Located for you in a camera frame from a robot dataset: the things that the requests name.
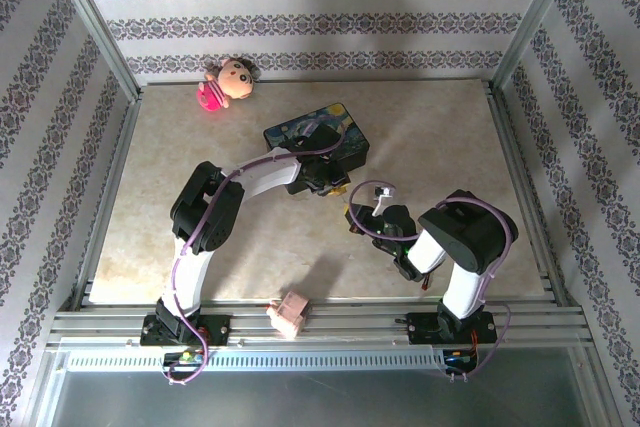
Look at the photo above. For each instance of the starry night painted box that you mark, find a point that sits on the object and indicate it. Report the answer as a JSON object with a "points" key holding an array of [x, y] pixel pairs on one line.
{"points": [[350, 129]]}

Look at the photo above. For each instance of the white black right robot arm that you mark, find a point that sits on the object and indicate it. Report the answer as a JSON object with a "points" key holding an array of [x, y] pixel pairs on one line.
{"points": [[465, 232]]}

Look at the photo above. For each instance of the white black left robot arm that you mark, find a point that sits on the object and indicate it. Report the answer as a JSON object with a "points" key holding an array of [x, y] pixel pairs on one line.
{"points": [[265, 177]]}

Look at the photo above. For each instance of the pink plastic block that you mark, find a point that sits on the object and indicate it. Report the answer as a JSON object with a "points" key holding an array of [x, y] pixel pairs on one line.
{"points": [[290, 314]]}

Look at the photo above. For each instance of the pink plush doll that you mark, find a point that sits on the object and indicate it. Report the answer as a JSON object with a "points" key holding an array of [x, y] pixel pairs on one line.
{"points": [[225, 87]]}

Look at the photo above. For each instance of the grey metal bottom panel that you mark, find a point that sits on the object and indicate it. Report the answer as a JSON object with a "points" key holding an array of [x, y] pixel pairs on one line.
{"points": [[300, 402]]}

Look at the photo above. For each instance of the multicoloured connector cluster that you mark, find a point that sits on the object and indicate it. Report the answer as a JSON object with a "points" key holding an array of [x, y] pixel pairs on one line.
{"points": [[187, 358]]}

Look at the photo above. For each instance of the aluminium back rail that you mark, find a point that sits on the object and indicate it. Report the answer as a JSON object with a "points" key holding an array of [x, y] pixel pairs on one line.
{"points": [[350, 81]]}

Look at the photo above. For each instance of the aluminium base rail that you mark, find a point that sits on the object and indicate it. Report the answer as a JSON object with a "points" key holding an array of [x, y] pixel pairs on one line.
{"points": [[350, 322]]}

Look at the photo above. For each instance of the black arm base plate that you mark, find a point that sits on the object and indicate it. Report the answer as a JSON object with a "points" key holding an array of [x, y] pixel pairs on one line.
{"points": [[217, 329], [422, 329]]}

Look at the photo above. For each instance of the aluminium side rail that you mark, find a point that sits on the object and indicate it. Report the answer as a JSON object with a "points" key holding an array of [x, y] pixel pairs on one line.
{"points": [[520, 172], [111, 187]]}

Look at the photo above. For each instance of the aluminium frame post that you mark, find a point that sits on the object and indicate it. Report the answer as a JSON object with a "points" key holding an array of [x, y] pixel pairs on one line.
{"points": [[95, 22], [535, 17]]}

